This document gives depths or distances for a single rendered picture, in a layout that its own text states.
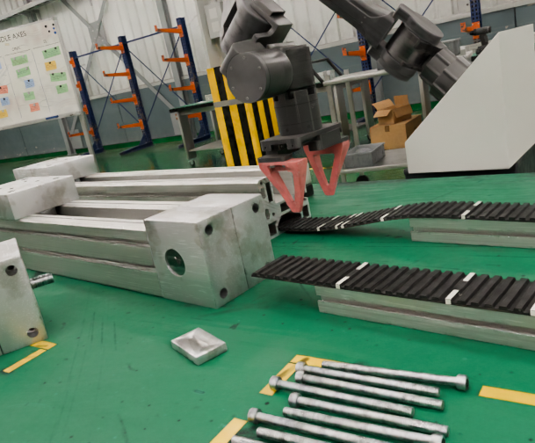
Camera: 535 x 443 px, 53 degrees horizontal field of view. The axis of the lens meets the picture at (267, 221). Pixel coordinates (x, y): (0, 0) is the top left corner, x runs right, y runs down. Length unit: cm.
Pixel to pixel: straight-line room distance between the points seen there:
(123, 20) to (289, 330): 1155
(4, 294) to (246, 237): 25
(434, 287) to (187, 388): 21
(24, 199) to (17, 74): 573
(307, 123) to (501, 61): 35
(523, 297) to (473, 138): 55
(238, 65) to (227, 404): 39
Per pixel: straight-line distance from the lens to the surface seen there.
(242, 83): 64
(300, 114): 70
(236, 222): 58
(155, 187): 90
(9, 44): 663
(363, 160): 371
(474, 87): 94
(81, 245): 75
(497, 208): 64
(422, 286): 46
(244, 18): 72
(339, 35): 903
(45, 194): 91
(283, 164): 68
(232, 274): 58
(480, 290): 45
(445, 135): 97
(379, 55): 109
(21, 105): 663
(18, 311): 62
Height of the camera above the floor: 100
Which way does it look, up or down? 15 degrees down
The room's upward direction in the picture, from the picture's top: 12 degrees counter-clockwise
